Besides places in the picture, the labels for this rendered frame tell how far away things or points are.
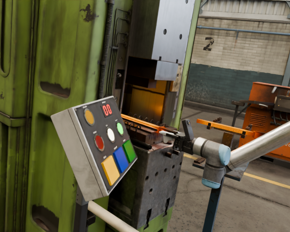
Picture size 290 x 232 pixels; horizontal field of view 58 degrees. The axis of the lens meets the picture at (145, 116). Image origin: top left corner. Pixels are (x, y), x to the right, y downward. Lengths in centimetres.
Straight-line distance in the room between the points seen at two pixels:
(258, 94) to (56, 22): 381
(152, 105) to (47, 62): 71
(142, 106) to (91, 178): 108
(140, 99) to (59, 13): 75
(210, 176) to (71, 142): 74
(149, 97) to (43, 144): 73
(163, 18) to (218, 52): 773
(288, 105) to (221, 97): 459
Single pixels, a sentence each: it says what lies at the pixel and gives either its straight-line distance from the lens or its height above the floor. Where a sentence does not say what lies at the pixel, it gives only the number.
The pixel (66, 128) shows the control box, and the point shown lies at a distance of 80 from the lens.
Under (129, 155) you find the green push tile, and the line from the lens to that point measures 101.
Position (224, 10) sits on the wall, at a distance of 936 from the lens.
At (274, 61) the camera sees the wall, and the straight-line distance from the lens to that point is 880.
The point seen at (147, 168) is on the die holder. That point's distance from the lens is 138.
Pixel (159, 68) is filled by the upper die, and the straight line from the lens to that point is 135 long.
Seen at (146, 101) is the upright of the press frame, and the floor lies 108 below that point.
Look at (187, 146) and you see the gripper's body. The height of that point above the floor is 96.
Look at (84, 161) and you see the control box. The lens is 80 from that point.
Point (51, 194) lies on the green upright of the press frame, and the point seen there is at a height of 54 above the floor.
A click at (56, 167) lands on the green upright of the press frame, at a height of 72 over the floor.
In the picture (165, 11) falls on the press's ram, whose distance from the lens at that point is 134.
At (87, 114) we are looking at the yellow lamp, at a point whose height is 117.
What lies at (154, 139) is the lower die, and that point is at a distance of 145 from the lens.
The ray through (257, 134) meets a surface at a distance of 169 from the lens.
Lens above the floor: 136
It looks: 12 degrees down
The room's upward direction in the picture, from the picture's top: 9 degrees clockwise
